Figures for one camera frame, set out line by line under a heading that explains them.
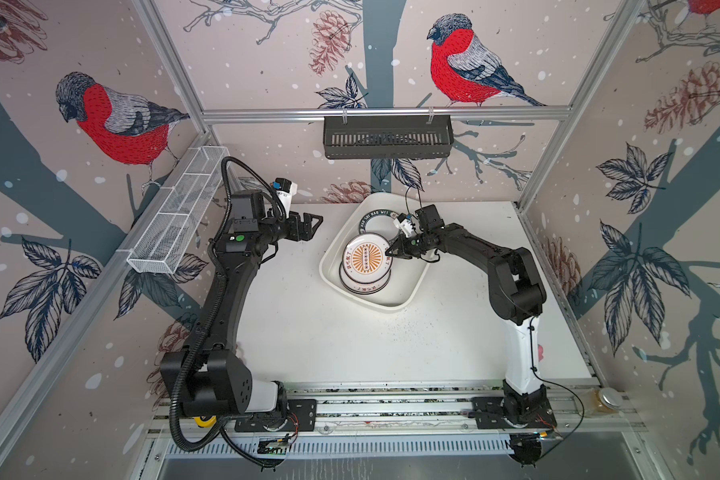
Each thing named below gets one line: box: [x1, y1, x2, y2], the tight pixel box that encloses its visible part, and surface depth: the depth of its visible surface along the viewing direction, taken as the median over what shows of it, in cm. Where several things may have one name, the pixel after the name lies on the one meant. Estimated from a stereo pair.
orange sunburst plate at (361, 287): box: [339, 262, 391, 295], surface depth 97 cm
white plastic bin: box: [319, 192, 430, 312], surface depth 97 cm
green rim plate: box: [358, 209, 401, 244], surface depth 116 cm
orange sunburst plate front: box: [338, 262, 393, 295], surface depth 97 cm
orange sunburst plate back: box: [342, 233, 393, 284], surface depth 100 cm
